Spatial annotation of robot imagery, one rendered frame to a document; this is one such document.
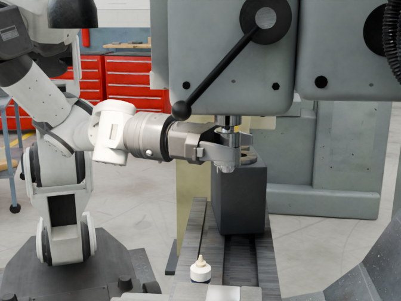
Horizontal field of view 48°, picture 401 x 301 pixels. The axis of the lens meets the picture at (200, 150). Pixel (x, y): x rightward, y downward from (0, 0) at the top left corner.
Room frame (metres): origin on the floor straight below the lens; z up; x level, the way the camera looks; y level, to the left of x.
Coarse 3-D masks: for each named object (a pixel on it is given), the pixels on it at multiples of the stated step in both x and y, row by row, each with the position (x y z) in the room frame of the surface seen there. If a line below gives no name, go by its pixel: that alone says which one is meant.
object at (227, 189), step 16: (240, 160) 1.10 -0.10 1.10; (256, 160) 1.13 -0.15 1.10; (224, 176) 1.08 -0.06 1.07; (240, 176) 1.08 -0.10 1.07; (256, 176) 1.09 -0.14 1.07; (224, 192) 1.08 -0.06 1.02; (240, 192) 1.08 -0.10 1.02; (256, 192) 1.09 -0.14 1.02; (224, 208) 1.08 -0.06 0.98; (240, 208) 1.08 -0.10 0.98; (256, 208) 1.09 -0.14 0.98; (224, 224) 1.08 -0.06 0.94; (240, 224) 1.08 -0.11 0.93; (256, 224) 1.09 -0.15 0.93
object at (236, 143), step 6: (216, 138) 0.75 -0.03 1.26; (240, 138) 0.75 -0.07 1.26; (222, 144) 0.74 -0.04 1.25; (228, 144) 0.74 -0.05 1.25; (234, 144) 0.74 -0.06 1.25; (240, 144) 0.76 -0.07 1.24; (240, 150) 0.76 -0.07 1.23; (216, 162) 0.75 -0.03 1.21; (222, 162) 0.74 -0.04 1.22; (228, 162) 0.74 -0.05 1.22; (234, 162) 0.74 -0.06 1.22
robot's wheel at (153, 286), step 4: (144, 284) 1.33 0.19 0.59; (148, 284) 1.33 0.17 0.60; (152, 284) 1.32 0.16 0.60; (156, 284) 1.32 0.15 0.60; (144, 288) 1.32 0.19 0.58; (148, 288) 1.30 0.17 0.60; (152, 288) 1.30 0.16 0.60; (156, 288) 1.30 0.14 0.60; (160, 288) 1.30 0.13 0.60; (144, 292) 1.32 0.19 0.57; (148, 292) 1.28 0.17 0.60; (152, 292) 1.28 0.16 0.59; (156, 292) 1.29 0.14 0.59; (160, 292) 1.29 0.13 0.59
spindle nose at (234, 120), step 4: (216, 116) 0.75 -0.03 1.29; (220, 116) 0.74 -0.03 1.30; (224, 116) 0.74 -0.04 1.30; (232, 116) 0.74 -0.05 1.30; (236, 116) 0.74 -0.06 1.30; (240, 116) 0.75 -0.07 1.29; (216, 120) 0.75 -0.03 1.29; (220, 120) 0.74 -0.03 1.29; (224, 120) 0.74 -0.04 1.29; (232, 120) 0.74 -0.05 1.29; (236, 120) 0.74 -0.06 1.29; (240, 120) 0.75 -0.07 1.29; (216, 124) 0.75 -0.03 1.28; (220, 124) 0.74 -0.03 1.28; (224, 124) 0.74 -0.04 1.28; (232, 124) 0.74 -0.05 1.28; (236, 124) 0.74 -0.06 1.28; (240, 124) 0.75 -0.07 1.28
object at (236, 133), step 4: (216, 128) 0.77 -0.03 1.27; (220, 128) 0.77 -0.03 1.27; (236, 128) 0.77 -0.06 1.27; (216, 132) 0.75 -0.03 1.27; (220, 132) 0.75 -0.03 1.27; (224, 132) 0.74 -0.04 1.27; (228, 132) 0.74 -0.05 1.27; (232, 132) 0.74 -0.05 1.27; (236, 132) 0.75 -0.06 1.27; (240, 132) 0.75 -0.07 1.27; (216, 136) 0.75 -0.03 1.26; (220, 136) 0.74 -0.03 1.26; (224, 136) 0.74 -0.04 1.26; (228, 136) 0.74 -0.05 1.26; (232, 136) 0.74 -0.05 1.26; (236, 136) 0.74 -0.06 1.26
